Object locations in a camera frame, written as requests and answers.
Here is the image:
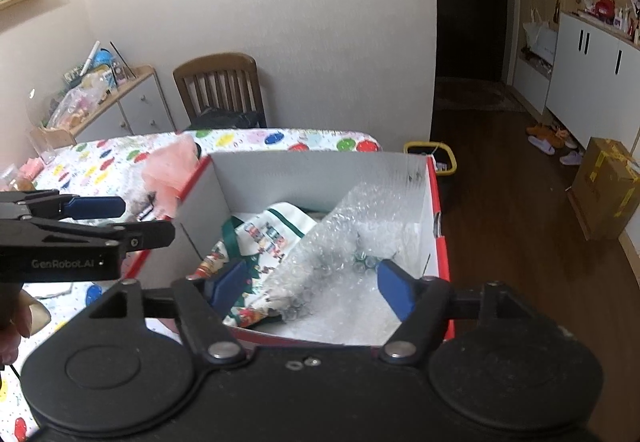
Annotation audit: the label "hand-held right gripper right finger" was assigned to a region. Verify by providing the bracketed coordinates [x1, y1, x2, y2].
[377, 260, 559, 365]

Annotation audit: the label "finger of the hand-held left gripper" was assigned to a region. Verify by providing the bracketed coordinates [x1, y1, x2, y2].
[0, 190, 127, 222]
[0, 218, 176, 253]

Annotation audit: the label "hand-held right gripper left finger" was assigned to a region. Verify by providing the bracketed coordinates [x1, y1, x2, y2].
[87, 258, 249, 365]

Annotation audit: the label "pink mesh cloth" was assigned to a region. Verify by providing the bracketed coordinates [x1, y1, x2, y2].
[141, 137, 202, 219]

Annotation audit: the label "white cardboard box red rim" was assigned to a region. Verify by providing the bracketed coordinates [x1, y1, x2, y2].
[125, 151, 452, 349]

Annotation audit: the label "person's left hand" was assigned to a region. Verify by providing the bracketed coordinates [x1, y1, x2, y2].
[0, 288, 33, 369]

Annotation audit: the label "balloon print tablecloth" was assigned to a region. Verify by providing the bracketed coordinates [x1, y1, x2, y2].
[0, 128, 383, 442]

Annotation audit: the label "printed white green bag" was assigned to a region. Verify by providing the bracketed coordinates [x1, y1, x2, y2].
[192, 203, 321, 327]

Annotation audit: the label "beige packet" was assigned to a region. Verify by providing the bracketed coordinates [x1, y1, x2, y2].
[21, 294, 52, 339]

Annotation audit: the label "clear bubble wrap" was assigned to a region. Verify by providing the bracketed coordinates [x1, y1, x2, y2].
[265, 182, 437, 347]

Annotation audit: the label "clear glass vase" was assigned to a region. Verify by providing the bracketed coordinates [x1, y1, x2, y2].
[29, 127, 57, 161]

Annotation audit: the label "clear plastic bag of snacks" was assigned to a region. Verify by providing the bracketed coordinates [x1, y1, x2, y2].
[49, 86, 103, 129]

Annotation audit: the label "white cabinet wooden top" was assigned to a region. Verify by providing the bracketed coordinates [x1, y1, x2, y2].
[47, 66, 177, 145]

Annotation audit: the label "yellow rimmed bin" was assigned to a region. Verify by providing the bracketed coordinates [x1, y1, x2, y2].
[404, 141, 459, 177]

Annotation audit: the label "black bag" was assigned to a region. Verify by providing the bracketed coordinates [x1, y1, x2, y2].
[185, 106, 266, 131]

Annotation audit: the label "clear acrylic stand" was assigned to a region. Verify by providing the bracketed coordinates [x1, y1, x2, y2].
[109, 42, 137, 81]

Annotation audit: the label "brown wooden chair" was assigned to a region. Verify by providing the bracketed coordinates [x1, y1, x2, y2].
[172, 52, 268, 131]

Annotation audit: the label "dark door mat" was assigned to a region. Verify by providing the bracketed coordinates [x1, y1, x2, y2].
[433, 76, 527, 113]

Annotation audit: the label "orange slippers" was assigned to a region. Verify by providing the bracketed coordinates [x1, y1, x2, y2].
[527, 123, 567, 147]

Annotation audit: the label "brown cardboard box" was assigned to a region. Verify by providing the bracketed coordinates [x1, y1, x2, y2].
[566, 138, 640, 241]

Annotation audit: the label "white shoe bench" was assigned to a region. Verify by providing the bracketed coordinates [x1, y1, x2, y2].
[515, 54, 554, 115]

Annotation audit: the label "white paper bag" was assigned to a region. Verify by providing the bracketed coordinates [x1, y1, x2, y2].
[522, 9, 559, 65]

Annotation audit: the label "white floor cabinet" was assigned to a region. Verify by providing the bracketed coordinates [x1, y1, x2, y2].
[545, 12, 640, 163]

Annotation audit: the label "dark door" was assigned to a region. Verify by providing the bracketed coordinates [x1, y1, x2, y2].
[434, 0, 509, 83]

